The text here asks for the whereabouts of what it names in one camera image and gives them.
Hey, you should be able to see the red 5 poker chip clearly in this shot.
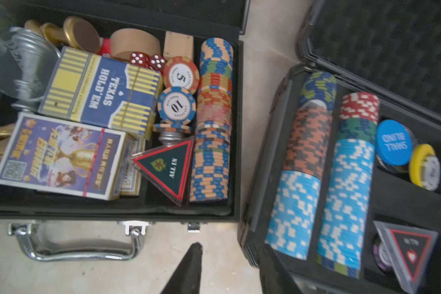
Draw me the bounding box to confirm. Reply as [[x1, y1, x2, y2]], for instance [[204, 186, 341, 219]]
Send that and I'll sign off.
[[162, 56, 200, 94]]

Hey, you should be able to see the silver trophy cup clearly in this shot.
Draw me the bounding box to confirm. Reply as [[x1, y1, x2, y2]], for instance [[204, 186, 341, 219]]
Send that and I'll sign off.
[[0, 27, 61, 112]]

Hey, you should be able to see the blue 10 poker chip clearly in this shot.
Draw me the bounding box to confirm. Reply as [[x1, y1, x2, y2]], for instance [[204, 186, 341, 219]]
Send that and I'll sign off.
[[158, 86, 196, 126]]

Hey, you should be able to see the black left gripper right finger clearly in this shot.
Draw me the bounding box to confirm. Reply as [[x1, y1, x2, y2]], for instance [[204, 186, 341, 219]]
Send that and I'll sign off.
[[258, 245, 302, 294]]

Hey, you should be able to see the left blue orange chip row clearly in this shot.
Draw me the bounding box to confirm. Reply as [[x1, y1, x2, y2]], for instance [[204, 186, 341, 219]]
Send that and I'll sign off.
[[265, 71, 338, 260]]

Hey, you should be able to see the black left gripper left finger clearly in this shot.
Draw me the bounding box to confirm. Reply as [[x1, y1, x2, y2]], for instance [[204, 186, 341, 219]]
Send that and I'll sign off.
[[161, 243, 203, 294]]

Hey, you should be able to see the blue small blind button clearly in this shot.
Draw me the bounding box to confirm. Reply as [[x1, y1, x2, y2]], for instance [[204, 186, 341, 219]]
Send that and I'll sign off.
[[376, 120, 413, 166]]

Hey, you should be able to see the purple playing card box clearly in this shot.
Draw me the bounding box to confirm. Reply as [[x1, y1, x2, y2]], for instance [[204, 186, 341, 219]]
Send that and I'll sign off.
[[0, 112, 134, 200]]

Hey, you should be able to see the black all-in triangle button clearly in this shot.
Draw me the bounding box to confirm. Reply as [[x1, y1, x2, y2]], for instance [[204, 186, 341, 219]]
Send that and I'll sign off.
[[372, 220, 439, 294]]

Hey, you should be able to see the Texas Hold'em card box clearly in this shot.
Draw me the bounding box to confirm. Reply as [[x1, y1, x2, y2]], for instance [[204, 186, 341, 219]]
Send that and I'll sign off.
[[39, 47, 164, 140]]

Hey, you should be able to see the orange blue chip stack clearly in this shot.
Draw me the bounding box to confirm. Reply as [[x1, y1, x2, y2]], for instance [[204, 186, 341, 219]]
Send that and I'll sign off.
[[189, 37, 234, 203]]

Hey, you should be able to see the black poker case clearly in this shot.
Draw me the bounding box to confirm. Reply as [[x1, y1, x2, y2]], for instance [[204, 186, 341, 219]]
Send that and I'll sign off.
[[238, 1, 441, 294], [0, 0, 251, 262]]

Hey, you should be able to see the yellow dealer button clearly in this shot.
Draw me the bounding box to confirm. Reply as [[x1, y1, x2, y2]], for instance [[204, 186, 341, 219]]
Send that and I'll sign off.
[[409, 144, 441, 191]]

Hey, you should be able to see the red die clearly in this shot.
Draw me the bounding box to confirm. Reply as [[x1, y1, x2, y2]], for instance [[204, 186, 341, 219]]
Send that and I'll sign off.
[[129, 51, 151, 69], [149, 55, 167, 72]]

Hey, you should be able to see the green all-in triangle button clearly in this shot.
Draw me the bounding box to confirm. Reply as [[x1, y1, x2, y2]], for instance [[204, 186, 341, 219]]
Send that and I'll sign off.
[[129, 136, 195, 207]]

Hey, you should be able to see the right blue red chip row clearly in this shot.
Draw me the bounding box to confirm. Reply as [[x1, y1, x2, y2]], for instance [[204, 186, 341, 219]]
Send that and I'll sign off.
[[317, 92, 380, 279]]

